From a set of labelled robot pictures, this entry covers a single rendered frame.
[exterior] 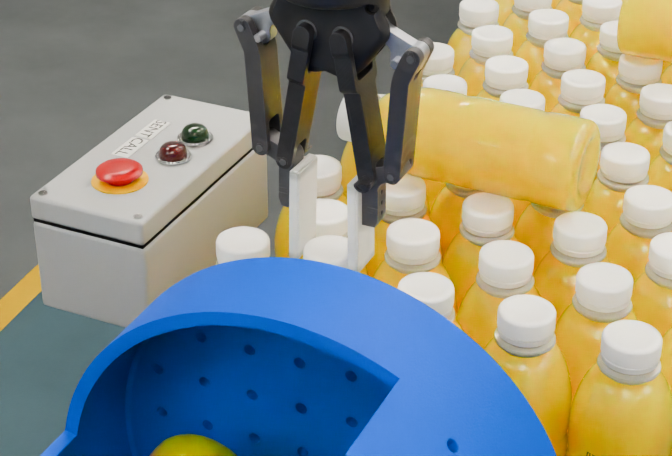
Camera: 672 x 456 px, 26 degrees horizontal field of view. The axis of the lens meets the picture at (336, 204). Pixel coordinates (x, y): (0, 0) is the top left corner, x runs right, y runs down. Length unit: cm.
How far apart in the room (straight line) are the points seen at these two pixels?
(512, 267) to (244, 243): 19
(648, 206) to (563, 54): 28
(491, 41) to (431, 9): 299
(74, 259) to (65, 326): 181
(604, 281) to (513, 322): 8
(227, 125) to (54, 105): 263
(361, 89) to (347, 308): 24
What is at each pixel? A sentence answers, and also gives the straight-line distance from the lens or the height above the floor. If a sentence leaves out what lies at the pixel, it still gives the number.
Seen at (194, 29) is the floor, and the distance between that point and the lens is 423.
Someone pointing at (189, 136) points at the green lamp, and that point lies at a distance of 118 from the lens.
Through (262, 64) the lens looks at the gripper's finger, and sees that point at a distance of 96.
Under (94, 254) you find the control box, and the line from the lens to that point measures 111.
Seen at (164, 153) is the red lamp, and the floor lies 111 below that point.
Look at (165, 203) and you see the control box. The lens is 110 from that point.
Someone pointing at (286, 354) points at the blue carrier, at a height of 117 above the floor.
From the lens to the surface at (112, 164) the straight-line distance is 113.
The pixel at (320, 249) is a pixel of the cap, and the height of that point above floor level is 111.
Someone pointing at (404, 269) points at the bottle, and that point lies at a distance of 105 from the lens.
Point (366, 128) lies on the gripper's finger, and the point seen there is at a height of 121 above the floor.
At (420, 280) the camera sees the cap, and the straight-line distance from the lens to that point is 100.
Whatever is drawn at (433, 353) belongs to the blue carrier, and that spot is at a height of 122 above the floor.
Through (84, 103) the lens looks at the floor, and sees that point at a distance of 382.
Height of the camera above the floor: 164
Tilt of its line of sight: 30 degrees down
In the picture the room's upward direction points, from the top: straight up
